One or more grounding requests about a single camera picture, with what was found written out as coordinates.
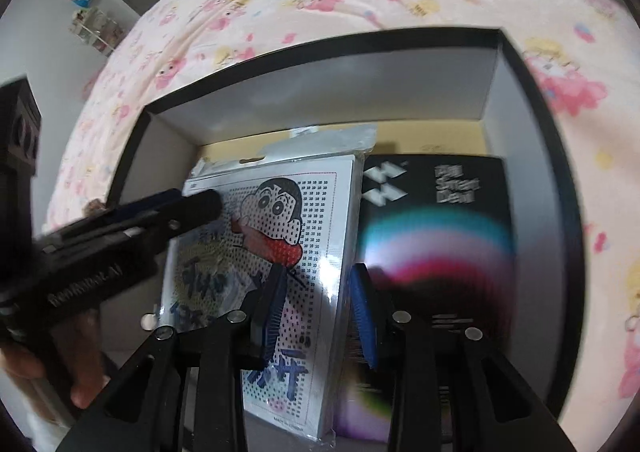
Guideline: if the person's left hand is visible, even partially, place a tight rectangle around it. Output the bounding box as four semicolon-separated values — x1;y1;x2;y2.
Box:
0;308;112;409

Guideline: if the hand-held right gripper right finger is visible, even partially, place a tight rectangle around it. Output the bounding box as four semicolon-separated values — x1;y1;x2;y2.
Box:
349;263;576;452

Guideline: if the plastic-wrapped cartoon craft kit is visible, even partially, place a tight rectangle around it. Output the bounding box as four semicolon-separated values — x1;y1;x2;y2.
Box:
159;123;377;444

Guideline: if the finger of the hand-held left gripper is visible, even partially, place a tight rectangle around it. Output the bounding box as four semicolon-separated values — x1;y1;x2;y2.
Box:
59;188;187;244
125;188;224;254

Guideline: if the small cluttered rack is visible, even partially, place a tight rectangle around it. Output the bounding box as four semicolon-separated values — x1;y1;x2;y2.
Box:
67;7;124;56

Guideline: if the black cardboard container box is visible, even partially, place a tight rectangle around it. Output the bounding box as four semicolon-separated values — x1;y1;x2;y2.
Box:
107;27;586;452

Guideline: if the black box with rainbow ring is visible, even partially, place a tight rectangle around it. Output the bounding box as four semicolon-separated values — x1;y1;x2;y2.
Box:
334;153;516;439

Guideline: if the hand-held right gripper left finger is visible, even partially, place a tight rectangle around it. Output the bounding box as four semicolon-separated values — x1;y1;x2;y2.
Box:
55;265;287;452

